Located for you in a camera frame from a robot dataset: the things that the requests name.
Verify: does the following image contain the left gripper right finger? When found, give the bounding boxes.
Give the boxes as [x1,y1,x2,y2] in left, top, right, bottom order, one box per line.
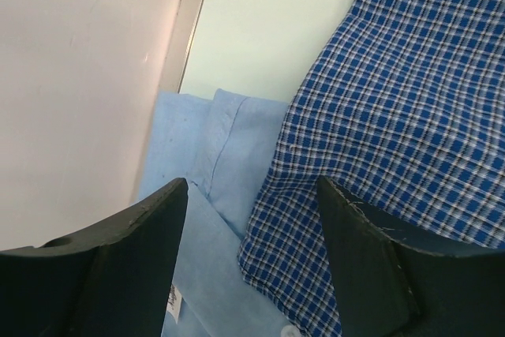
[317,177,504,336]

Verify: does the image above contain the blue checkered long sleeve shirt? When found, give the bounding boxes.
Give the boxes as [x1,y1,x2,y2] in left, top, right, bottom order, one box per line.
[238,0,504,336]

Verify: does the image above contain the light blue folded shirt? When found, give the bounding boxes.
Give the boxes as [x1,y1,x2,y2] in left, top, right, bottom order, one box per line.
[139,90,300,336]

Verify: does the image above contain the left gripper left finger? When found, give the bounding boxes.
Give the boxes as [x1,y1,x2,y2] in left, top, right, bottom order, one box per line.
[1,178,189,336]

